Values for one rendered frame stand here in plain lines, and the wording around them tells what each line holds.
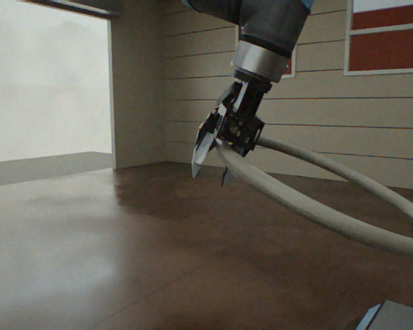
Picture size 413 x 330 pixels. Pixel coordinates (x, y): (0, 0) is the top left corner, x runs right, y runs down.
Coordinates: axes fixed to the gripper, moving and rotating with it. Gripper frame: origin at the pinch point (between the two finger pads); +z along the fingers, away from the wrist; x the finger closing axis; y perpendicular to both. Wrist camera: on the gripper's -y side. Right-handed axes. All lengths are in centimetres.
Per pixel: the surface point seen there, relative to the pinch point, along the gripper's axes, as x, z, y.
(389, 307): 59, 21, -4
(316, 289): 149, 108, -149
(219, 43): 115, -42, -770
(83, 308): -8, 162, -142
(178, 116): 93, 146, -818
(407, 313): 61, 19, -1
